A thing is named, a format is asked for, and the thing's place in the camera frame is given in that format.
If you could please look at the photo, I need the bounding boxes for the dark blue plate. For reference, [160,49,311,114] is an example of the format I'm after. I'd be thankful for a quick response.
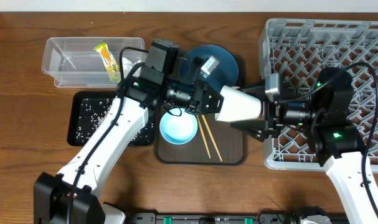
[178,45,239,93]

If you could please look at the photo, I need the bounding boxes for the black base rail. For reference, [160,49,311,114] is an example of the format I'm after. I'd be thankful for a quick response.
[126,212,345,224]

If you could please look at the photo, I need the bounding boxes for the wooden chopstick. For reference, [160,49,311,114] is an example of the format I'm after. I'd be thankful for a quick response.
[196,115,211,159]
[201,115,223,162]

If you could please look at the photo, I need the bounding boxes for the clear plastic waste bin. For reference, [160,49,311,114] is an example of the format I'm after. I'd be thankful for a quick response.
[42,37,145,88]

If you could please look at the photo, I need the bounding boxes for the black food waste tray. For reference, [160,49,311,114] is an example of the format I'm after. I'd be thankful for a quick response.
[67,91,155,146]

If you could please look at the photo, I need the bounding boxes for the white tissue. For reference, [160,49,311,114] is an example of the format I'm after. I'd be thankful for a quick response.
[122,57,135,78]

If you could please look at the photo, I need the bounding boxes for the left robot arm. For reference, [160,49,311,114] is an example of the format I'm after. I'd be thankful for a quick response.
[34,77,224,223]

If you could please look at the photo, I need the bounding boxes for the light blue bowl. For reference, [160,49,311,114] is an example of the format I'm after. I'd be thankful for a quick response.
[159,108,198,145]

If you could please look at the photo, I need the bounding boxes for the wooden chopstick right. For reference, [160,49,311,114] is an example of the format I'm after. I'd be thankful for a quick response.
[201,115,223,162]

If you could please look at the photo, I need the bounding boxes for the grey dishwasher rack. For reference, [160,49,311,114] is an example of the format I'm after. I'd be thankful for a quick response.
[259,19,378,173]

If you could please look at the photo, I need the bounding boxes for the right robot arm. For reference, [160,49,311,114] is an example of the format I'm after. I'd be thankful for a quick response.
[231,62,378,223]

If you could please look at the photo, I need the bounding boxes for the wooden chopstick left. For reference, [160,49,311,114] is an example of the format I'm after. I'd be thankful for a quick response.
[196,115,211,159]

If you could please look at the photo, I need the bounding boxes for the brown serving tray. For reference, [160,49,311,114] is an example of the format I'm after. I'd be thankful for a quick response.
[154,54,248,166]

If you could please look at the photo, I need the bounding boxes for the rice leftovers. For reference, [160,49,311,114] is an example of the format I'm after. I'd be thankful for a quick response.
[67,98,155,146]

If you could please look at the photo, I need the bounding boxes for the green orange snack wrapper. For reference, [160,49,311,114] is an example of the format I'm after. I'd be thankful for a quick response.
[94,42,121,83]

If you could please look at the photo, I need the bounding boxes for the white cup green inside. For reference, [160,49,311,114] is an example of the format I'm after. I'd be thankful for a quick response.
[215,85,262,123]

